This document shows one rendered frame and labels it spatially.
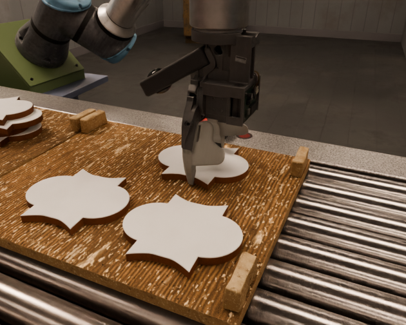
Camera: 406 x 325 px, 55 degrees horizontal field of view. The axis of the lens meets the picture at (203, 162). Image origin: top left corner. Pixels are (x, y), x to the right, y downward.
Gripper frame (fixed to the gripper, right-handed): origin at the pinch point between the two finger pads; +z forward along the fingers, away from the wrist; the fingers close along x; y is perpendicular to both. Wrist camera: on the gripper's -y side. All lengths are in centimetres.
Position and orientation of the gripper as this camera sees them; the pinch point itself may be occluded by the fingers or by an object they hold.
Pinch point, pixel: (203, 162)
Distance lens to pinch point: 60.1
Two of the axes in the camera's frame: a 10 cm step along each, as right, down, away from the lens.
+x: 4.1, -4.3, 8.0
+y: 9.1, 2.0, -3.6
